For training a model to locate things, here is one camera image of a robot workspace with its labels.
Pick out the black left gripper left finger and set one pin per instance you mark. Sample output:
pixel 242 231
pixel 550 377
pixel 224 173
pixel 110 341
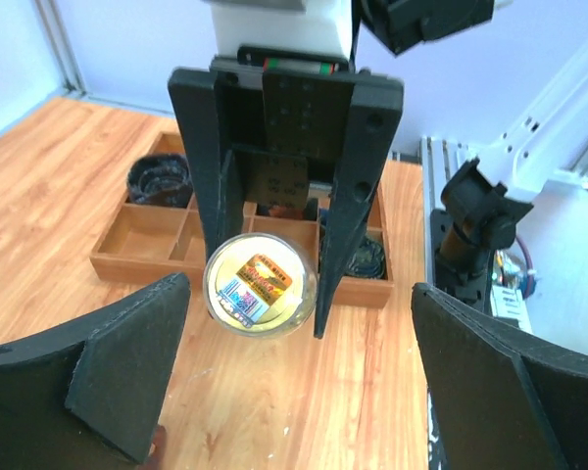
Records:
pixel 88 393

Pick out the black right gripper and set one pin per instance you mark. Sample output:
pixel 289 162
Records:
pixel 301 127

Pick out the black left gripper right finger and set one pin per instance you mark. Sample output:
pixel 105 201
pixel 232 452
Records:
pixel 504 399

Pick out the clear pill bottle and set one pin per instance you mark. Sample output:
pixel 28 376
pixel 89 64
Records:
pixel 260 285

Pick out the red pill organizer box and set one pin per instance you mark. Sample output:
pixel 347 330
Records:
pixel 158 449

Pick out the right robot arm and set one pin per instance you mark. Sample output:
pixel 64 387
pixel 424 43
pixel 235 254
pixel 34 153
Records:
pixel 492 191

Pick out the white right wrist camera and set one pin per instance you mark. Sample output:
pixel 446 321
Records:
pixel 323 28

